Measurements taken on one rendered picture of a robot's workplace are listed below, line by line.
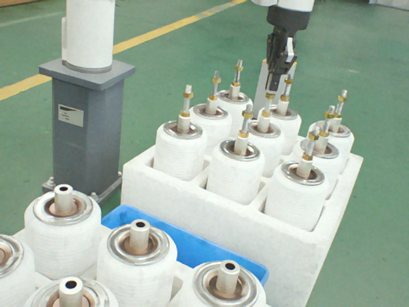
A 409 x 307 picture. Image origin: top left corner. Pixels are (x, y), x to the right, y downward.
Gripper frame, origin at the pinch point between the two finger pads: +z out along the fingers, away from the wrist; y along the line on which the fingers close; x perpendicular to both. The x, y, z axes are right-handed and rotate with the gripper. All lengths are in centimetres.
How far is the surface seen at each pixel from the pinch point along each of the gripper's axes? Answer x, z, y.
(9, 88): 67, 35, 71
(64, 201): 33.5, 8.4, -30.7
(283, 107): -6.5, 8.3, 8.7
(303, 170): -2.9, 8.8, -17.4
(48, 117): 51, 35, 50
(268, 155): -0.9, 13.3, -4.6
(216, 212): 10.0, 19.0, -16.7
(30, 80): 63, 35, 80
